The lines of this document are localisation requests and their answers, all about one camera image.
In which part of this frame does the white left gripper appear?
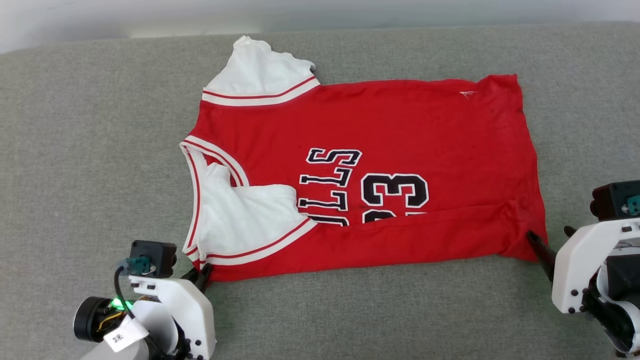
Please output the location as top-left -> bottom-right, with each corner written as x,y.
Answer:
129,264 -> 217,360

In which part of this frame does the red and white basketball jersey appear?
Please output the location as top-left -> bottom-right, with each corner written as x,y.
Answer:
179,35 -> 549,283

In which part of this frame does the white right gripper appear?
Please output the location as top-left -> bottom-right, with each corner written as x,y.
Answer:
526,220 -> 640,315

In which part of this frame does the thin black cable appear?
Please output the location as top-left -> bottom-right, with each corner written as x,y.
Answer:
113,265 -> 138,323

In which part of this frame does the white paper tag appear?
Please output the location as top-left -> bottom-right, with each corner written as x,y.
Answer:
103,317 -> 150,353

